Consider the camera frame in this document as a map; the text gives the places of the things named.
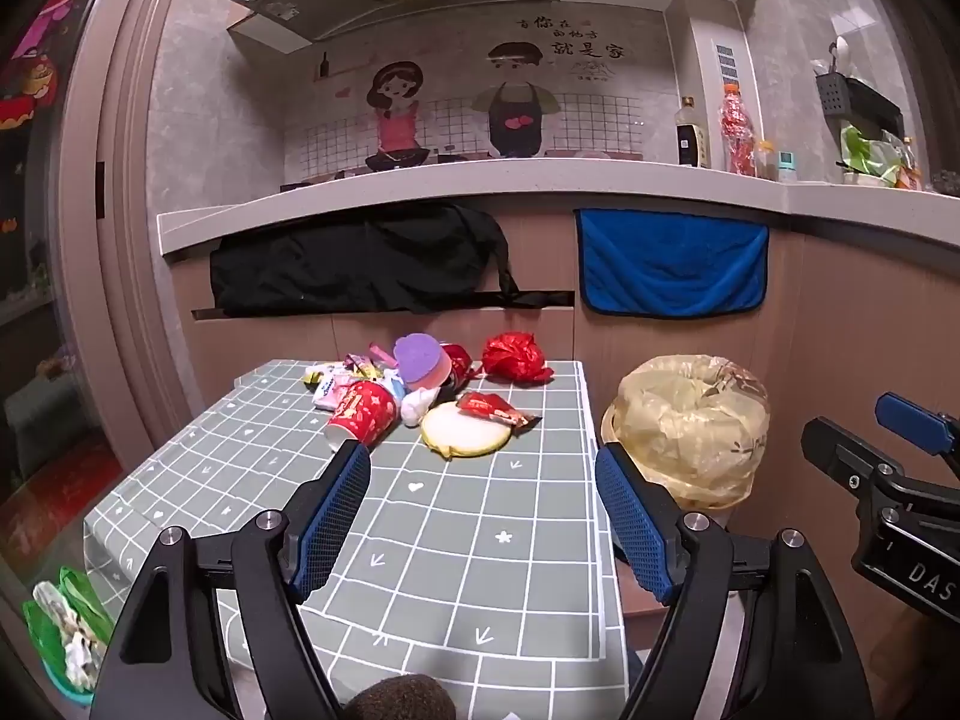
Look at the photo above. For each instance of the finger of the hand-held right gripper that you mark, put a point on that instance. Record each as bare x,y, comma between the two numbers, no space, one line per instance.
907,414
832,450

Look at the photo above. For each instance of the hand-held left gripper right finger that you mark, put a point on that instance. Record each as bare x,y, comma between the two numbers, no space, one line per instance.
637,517

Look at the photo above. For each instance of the cartoon couple wall sticker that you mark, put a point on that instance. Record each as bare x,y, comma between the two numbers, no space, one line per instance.
450,90

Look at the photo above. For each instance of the red plastic bag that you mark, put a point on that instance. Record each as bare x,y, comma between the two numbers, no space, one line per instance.
514,356

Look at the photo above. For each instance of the festive door sticker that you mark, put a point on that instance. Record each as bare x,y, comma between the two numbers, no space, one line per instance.
37,75

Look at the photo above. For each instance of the pink cup with purple lid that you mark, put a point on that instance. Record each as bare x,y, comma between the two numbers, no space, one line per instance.
420,360

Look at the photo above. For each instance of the white plastic wrapper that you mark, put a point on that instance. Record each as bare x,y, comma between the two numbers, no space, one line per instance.
420,405

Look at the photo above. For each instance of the orange capped plastic bottle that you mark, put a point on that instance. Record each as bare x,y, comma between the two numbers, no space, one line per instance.
736,127

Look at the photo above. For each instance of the dark soy sauce bottle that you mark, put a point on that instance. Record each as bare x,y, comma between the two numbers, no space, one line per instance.
691,139

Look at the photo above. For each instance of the white pink tissue packet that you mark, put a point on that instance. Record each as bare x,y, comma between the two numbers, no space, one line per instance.
334,391

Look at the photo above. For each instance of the small yellow lidded jar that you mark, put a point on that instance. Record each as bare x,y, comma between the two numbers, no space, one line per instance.
765,161

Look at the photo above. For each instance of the green plastic bag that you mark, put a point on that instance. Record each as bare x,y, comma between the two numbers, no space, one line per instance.
862,157

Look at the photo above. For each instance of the green printed shopping bag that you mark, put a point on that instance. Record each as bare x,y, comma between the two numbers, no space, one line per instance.
67,615

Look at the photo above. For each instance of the dark brown fuzzy thing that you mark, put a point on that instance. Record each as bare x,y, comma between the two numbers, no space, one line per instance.
401,701

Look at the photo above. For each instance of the blue towel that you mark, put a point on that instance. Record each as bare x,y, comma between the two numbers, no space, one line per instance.
667,262

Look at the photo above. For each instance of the yellow snack wrapper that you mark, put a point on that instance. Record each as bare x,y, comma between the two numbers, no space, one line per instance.
360,366

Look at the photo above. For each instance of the yellow rimmed round lid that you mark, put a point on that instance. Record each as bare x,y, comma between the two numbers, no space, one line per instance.
461,436

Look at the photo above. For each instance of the black gas cooktop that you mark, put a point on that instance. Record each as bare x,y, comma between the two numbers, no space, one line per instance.
315,182

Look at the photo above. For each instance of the black cloth bag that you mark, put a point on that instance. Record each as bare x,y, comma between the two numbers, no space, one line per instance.
337,262

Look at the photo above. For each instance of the red snack wrapper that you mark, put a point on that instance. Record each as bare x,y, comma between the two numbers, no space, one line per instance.
487,406

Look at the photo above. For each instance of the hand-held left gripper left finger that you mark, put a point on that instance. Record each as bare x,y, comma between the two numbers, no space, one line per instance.
334,517

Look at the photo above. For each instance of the small light blue container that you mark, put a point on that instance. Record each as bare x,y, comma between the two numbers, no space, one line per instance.
786,167

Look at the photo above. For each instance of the yellow white snack packet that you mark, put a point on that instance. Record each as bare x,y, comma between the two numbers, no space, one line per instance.
319,373

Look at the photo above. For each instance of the small orange bottle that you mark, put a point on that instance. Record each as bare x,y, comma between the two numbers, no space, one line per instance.
909,165

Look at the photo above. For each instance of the white spoon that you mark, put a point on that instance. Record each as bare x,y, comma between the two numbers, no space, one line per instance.
840,51

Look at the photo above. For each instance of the black dish rack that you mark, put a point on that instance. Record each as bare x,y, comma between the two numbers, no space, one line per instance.
874,109

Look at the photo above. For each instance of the black perforated utensil holder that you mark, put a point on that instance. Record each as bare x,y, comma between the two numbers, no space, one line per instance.
831,94

